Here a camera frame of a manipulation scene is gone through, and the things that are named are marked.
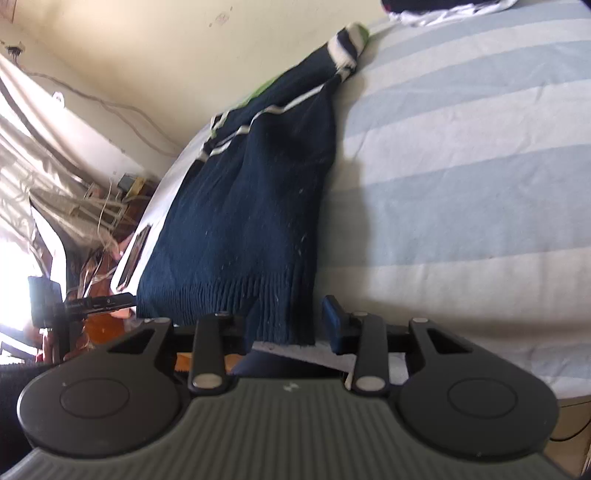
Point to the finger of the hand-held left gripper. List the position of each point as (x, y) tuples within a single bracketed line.
[(99, 303)]

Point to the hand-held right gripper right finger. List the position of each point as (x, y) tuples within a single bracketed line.
[(339, 323)]

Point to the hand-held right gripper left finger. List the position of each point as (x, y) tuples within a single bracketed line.
[(212, 341)]

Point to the navy knit sweater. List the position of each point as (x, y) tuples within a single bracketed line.
[(249, 207)]

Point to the stack of folded clothes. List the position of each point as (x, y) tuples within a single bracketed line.
[(429, 19)]

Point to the smartphone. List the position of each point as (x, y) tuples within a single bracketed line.
[(134, 258)]

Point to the white curtain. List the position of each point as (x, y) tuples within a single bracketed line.
[(27, 138)]

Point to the blue striped bed sheet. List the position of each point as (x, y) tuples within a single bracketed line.
[(461, 184)]

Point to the black garment with red print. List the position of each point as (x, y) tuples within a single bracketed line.
[(415, 4)]

